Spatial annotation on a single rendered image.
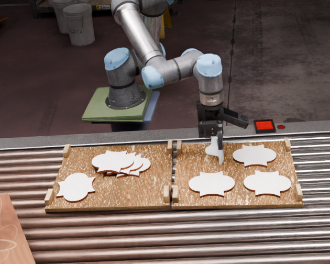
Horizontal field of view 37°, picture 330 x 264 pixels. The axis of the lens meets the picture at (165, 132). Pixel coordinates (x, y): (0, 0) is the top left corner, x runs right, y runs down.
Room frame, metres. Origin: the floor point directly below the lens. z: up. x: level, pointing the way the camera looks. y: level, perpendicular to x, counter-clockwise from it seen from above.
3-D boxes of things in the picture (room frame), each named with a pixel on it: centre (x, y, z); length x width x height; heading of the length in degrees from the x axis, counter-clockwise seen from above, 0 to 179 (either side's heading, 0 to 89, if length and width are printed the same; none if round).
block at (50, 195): (1.30, 0.40, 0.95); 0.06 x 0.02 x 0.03; 174
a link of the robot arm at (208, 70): (1.41, -0.16, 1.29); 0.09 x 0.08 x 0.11; 19
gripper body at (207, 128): (1.40, -0.16, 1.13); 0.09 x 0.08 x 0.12; 82
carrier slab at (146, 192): (1.41, 0.19, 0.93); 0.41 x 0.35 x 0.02; 84
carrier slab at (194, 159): (1.36, -0.22, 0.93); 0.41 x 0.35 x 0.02; 83
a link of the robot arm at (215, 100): (1.40, -0.16, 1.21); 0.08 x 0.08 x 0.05
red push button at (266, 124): (1.65, -0.39, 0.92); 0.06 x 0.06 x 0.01; 86
